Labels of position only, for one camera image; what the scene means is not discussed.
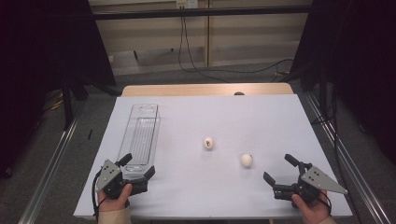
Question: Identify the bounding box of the right hand-held gripper black cable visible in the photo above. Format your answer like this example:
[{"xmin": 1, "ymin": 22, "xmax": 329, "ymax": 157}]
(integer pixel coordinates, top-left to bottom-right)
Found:
[{"xmin": 317, "ymin": 189, "xmax": 332, "ymax": 216}]

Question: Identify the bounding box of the left hand-held gripper black cable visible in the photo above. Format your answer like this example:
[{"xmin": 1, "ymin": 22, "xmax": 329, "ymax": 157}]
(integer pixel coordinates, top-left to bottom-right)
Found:
[{"xmin": 91, "ymin": 169, "xmax": 105, "ymax": 222}]

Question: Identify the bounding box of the black metal stand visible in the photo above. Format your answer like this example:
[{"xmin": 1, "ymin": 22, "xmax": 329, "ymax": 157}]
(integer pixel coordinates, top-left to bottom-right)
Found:
[
  {"xmin": 60, "ymin": 74, "xmax": 76, "ymax": 131},
  {"xmin": 317, "ymin": 68, "xmax": 330, "ymax": 122}
]

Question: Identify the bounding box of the white wall socket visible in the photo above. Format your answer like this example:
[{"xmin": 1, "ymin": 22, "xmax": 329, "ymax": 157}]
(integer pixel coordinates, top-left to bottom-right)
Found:
[{"xmin": 176, "ymin": 0, "xmax": 199, "ymax": 9}]

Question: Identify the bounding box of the person's left hand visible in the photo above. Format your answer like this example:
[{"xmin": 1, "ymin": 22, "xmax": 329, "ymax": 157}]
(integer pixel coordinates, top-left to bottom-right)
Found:
[{"xmin": 97, "ymin": 183, "xmax": 134, "ymax": 213}]

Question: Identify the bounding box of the yellow cable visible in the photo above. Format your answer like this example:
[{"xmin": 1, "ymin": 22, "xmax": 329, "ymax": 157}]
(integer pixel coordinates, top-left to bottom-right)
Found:
[{"xmin": 45, "ymin": 96, "xmax": 64, "ymax": 110}]

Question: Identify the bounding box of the black horizontal bar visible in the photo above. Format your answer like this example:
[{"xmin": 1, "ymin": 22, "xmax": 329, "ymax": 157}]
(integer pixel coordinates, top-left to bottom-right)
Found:
[{"xmin": 92, "ymin": 5, "xmax": 312, "ymax": 21}]

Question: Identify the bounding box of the person's right hand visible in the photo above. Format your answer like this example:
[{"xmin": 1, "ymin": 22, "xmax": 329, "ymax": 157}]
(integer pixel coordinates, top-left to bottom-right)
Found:
[{"xmin": 291, "ymin": 189, "xmax": 332, "ymax": 224}]

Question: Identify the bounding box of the white egg with brown mark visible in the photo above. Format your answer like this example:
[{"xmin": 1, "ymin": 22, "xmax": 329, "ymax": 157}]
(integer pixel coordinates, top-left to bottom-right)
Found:
[{"xmin": 203, "ymin": 136, "xmax": 216, "ymax": 150}]

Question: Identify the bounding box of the white table cover sheet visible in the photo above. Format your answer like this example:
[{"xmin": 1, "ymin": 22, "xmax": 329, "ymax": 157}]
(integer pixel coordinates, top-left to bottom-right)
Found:
[{"xmin": 73, "ymin": 93, "xmax": 354, "ymax": 219}]

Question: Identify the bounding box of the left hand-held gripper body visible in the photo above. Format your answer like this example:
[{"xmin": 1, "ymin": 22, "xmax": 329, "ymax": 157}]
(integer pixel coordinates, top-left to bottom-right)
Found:
[{"xmin": 95, "ymin": 159, "xmax": 149, "ymax": 200}]

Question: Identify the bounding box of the hanging black cable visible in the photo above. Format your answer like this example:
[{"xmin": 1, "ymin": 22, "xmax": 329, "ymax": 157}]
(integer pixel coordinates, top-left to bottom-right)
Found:
[{"xmin": 177, "ymin": 7, "xmax": 232, "ymax": 84}]

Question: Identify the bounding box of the black floor cable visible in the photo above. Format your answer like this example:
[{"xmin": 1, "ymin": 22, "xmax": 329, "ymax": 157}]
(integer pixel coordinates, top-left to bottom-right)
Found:
[{"xmin": 186, "ymin": 58, "xmax": 295, "ymax": 76}]

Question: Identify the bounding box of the plain white egg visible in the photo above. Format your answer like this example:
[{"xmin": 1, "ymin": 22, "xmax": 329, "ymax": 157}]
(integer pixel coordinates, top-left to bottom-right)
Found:
[{"xmin": 240, "ymin": 153, "xmax": 254, "ymax": 168}]

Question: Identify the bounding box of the wooden table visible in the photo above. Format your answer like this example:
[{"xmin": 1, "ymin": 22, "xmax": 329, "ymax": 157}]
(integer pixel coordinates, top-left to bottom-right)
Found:
[{"xmin": 120, "ymin": 82, "xmax": 294, "ymax": 97}]

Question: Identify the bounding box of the hand-held gripper black cable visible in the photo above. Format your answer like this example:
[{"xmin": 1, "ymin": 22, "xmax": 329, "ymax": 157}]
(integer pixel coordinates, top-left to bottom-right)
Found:
[
  {"xmin": 91, "ymin": 169, "xmax": 105, "ymax": 222},
  {"xmin": 317, "ymin": 189, "xmax": 332, "ymax": 216}
]

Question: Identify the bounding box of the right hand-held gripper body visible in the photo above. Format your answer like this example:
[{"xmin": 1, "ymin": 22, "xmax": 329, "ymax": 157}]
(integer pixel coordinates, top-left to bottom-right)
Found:
[{"xmin": 273, "ymin": 161, "xmax": 349, "ymax": 205}]

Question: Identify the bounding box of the black curtain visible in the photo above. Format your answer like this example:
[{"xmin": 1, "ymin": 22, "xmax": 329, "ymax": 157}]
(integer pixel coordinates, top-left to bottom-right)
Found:
[
  {"xmin": 0, "ymin": 0, "xmax": 117, "ymax": 180},
  {"xmin": 290, "ymin": 0, "xmax": 396, "ymax": 166}
]

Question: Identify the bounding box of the clear plastic container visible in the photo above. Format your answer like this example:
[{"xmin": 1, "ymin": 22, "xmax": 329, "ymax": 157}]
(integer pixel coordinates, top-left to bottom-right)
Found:
[{"xmin": 116, "ymin": 103, "xmax": 162, "ymax": 180}]

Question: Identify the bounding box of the aluminium floor rail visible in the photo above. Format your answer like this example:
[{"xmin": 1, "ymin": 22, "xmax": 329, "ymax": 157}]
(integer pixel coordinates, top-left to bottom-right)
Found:
[
  {"xmin": 303, "ymin": 92, "xmax": 393, "ymax": 224},
  {"xmin": 18, "ymin": 102, "xmax": 88, "ymax": 224}
]

